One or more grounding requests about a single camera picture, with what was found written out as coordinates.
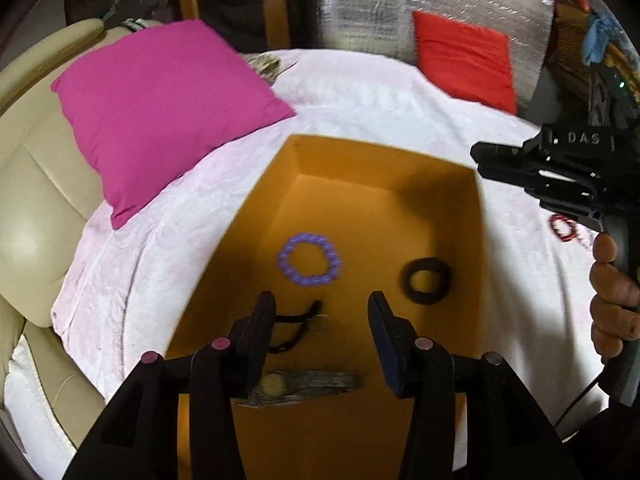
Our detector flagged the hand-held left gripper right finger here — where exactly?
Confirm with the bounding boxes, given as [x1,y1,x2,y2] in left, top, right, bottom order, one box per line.
[367,291,576,480]

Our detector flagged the pink pillow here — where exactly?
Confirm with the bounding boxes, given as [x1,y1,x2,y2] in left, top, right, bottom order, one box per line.
[50,19,297,230]

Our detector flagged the floral patterned cloth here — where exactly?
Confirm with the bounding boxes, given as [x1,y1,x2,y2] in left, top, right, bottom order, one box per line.
[245,54,297,82]

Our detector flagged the wooden glass-door cabinet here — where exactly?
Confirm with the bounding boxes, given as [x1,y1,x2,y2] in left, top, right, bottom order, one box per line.
[170,0,321,53]

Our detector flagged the striped cloth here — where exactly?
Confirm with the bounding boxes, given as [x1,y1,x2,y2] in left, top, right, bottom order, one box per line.
[122,18,162,35]

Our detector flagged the pale pink bedspread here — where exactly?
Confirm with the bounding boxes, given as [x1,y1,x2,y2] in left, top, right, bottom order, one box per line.
[5,49,621,480]

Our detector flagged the silver foil insulation sheet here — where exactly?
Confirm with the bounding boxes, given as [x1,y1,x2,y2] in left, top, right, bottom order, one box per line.
[320,0,556,111]

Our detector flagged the black cord bracelet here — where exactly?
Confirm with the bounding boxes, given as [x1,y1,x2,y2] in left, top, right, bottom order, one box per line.
[267,300,325,353]

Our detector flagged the orange cardboard box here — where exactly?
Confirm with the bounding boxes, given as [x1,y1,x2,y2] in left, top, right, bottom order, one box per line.
[165,135,488,480]

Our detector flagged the black hair tie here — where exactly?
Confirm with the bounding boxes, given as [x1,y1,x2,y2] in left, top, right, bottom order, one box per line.
[402,257,453,306]

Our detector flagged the purple bead bracelet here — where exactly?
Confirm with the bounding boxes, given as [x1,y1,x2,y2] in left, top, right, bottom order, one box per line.
[276,232,344,288]

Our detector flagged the blue cloth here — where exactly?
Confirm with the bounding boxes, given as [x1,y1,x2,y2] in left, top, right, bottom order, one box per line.
[582,12,623,66]

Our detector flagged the beige leather sofa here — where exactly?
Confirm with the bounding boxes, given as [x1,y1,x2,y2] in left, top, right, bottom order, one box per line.
[0,17,166,480]

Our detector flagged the black cable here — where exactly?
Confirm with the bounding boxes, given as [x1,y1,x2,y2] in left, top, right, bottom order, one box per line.
[554,377,603,428]

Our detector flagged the person's right hand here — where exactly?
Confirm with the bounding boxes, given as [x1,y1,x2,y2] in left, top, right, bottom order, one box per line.
[590,234,640,361]

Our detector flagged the grey band wristwatch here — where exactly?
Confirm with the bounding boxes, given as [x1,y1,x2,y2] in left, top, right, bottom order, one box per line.
[235,370,363,408]

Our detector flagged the red bead bracelet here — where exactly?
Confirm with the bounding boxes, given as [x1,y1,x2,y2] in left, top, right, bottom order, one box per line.
[548,213,601,248]

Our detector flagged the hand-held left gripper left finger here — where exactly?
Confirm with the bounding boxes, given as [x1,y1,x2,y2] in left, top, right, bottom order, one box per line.
[65,291,277,480]

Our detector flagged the red pillow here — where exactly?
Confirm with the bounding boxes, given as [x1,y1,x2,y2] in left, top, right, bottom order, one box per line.
[412,10,518,115]

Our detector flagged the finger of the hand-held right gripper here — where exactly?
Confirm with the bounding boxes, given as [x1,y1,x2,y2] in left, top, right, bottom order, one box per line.
[475,160,546,196]
[470,141,543,163]

